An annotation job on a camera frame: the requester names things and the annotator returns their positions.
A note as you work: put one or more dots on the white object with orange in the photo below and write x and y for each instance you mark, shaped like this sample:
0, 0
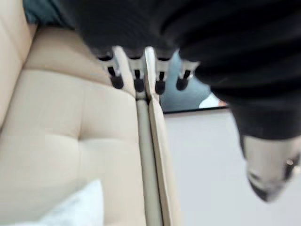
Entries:
212, 101

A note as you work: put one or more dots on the dark grey cushion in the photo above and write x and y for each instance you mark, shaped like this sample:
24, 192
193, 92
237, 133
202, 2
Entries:
44, 11

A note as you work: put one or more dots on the blue-grey rug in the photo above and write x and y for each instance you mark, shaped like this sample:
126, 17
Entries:
183, 94

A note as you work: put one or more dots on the beige leather sofa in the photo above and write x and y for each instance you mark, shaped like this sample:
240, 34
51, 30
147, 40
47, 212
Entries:
70, 117

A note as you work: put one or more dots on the white cushion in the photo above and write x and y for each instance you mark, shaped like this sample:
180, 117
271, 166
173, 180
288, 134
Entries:
77, 207

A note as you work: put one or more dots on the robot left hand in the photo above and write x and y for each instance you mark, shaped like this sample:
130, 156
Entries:
211, 35

